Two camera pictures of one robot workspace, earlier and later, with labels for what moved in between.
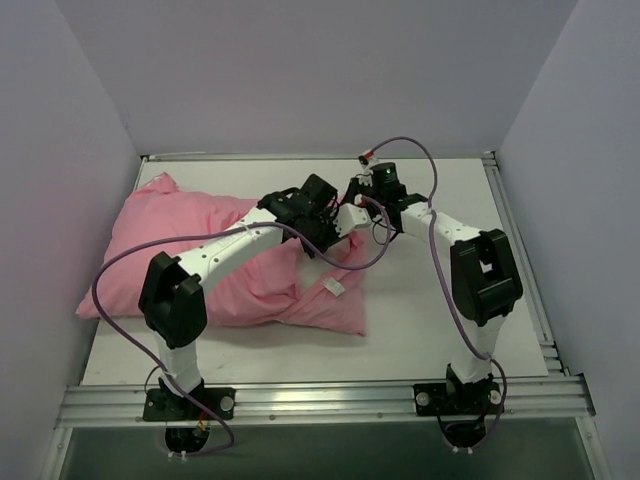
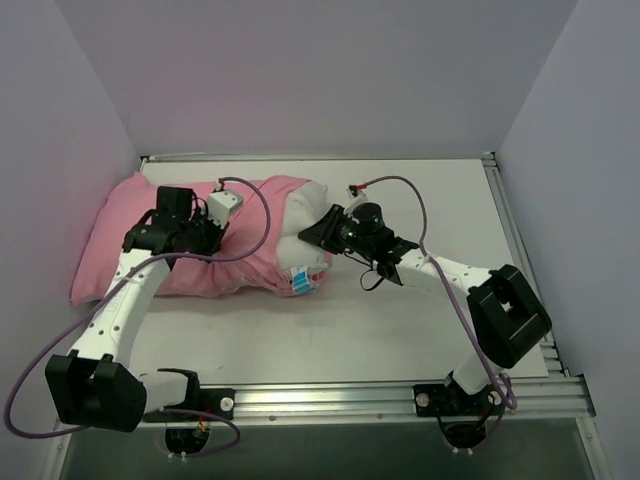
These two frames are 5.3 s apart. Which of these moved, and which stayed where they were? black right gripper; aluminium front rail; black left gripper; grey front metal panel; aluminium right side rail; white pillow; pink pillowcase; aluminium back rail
Moved: white pillow; pink pillowcase; black right gripper; black left gripper
Stayed: grey front metal panel; aluminium right side rail; aluminium back rail; aluminium front rail
